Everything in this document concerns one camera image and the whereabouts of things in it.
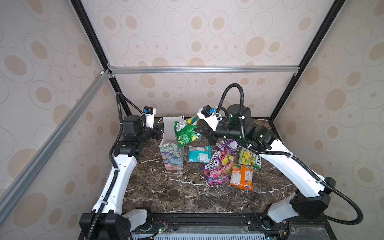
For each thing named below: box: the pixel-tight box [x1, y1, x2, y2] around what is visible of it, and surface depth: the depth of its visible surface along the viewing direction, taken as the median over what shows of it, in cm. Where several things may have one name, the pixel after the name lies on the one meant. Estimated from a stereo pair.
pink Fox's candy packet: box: [201, 150, 235, 186], surface depth 91 cm
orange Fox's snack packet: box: [229, 163, 254, 191], surface depth 89 cm
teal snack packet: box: [187, 145, 212, 164], surface depth 98 cm
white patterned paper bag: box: [159, 116, 184, 170], surface depth 81 cm
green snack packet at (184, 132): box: [174, 115, 201, 149], surface depth 64 cm
